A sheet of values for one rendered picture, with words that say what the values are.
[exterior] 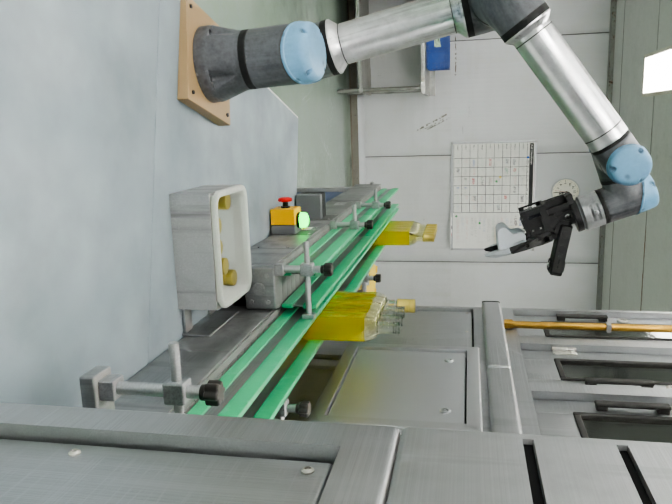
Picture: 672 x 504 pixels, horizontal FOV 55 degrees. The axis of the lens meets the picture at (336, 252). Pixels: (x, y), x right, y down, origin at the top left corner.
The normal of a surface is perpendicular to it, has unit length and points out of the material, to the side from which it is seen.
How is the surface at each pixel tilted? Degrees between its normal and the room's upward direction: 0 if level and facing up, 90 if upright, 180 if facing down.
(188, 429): 90
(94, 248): 0
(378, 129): 90
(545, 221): 90
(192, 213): 90
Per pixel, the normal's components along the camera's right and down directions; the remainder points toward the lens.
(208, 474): -0.04, -0.98
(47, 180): 0.98, 0.00
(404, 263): -0.19, 0.20
